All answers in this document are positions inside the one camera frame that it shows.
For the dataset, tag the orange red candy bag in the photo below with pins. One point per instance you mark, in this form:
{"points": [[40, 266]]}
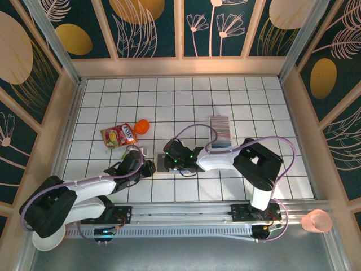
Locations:
{"points": [[118, 135]]}

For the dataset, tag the aluminium frame post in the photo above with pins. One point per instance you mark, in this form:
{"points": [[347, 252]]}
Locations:
{"points": [[53, 42], [303, 42]]}

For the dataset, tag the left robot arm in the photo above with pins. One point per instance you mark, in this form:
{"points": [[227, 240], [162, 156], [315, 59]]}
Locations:
{"points": [[90, 187]]}

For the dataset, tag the black controller board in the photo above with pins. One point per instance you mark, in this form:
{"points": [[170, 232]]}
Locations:
{"points": [[265, 231], [104, 232]]}

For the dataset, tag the green snack packet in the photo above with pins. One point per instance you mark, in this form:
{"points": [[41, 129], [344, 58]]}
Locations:
{"points": [[124, 154]]}

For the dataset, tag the beige card holder wallet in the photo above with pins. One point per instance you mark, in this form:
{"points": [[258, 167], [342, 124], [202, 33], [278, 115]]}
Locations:
{"points": [[160, 162]]}

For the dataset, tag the pink plastic cup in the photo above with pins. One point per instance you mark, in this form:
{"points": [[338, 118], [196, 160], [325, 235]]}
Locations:
{"points": [[316, 221]]}

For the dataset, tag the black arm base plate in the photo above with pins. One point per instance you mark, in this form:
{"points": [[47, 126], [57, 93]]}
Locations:
{"points": [[124, 216], [239, 213]]}

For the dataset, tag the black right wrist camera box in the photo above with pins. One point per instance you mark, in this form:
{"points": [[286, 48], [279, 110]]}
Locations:
{"points": [[173, 145]]}

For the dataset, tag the orange ball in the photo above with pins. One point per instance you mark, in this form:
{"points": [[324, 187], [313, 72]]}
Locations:
{"points": [[141, 127]]}

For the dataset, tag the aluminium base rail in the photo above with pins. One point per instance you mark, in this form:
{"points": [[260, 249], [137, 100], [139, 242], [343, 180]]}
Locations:
{"points": [[180, 213]]}

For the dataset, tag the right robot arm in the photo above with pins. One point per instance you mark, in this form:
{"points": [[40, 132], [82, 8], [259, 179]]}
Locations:
{"points": [[217, 161]]}

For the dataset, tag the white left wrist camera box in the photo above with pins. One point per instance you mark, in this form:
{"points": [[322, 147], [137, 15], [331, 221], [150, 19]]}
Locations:
{"points": [[142, 150]]}

